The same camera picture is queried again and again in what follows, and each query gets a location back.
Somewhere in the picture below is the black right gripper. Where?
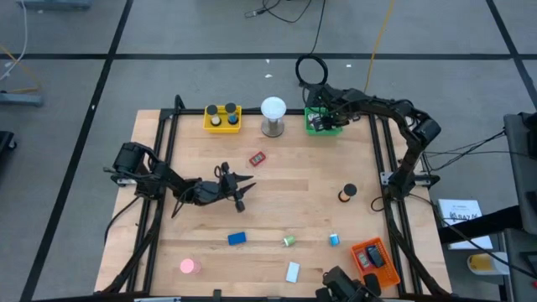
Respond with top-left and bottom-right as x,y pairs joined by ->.
310,94 -> 353,130

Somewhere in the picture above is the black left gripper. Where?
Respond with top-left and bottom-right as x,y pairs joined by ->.
193,161 -> 257,213

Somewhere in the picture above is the orange sand hourglass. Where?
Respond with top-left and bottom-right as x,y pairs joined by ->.
337,183 -> 358,204

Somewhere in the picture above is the dark blue rectangular box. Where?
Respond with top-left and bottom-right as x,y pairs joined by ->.
365,244 -> 386,268

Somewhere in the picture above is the green plastic basket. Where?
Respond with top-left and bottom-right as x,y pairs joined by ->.
305,107 -> 344,137

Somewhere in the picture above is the red pocket calculator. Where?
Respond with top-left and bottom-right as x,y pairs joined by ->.
248,150 -> 267,168

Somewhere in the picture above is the white bulb lamp brass base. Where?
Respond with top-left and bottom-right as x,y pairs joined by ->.
259,96 -> 288,138

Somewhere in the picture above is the yellow plastic basket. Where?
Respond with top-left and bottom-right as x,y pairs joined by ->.
202,104 -> 243,134

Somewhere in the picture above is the white sand hourglass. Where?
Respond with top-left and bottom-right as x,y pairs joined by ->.
206,103 -> 222,128

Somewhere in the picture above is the pink cylindrical object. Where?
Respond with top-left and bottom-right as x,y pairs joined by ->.
179,258 -> 203,276

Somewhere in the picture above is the white rectangular box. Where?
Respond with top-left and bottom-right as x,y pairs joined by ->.
284,261 -> 302,284

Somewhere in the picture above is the black bulky equipment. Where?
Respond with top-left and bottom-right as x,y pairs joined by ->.
315,265 -> 383,302

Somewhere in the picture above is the white booklet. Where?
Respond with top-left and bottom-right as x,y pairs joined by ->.
437,198 -> 495,251

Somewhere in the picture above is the orange plastic basket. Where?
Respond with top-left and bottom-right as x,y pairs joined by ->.
350,237 -> 402,294

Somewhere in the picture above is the black bar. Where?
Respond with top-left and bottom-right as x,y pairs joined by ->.
438,205 -> 525,244

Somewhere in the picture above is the yellow white container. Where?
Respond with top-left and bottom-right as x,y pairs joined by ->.
467,253 -> 511,276

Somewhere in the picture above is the grey cabinet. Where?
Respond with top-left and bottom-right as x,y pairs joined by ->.
503,112 -> 537,302

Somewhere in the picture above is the grey floor base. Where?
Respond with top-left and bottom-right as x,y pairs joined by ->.
0,91 -> 45,108

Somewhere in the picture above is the black coiled floor cable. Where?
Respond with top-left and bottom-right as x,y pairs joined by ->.
295,0 -> 330,88

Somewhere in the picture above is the black aluminium table frame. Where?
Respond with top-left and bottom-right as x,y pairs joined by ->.
94,94 -> 454,302

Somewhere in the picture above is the yellow hanging cable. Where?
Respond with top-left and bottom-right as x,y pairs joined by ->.
362,0 -> 397,96

